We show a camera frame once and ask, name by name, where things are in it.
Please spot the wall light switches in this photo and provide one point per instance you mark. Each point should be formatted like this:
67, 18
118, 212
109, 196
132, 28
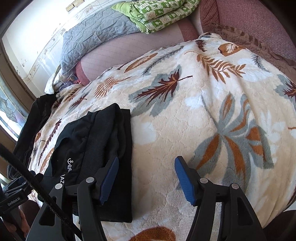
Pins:
74, 4

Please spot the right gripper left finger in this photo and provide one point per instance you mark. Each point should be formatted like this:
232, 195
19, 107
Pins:
57, 223

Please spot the stained glass window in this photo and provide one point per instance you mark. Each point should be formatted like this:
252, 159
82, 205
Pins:
13, 115

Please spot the black pants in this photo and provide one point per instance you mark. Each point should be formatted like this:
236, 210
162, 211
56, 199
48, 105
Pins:
86, 145

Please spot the green patterned folded blanket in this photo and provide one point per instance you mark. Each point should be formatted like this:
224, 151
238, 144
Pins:
152, 16

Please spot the colourful small box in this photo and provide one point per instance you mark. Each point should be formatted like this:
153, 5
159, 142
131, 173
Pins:
72, 79

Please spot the person left hand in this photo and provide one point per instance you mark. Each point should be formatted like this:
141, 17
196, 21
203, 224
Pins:
24, 224

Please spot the black jacket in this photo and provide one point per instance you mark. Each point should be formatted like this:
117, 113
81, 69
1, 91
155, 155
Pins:
37, 117

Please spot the grey quilted pillow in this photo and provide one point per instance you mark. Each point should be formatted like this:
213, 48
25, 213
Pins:
98, 28

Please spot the leaf pattern fleece blanket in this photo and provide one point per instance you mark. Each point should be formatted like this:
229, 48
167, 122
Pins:
228, 112

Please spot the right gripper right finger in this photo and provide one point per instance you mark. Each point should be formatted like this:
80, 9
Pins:
238, 220

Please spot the white crumpled cloth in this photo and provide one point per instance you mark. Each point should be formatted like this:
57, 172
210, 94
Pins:
54, 82

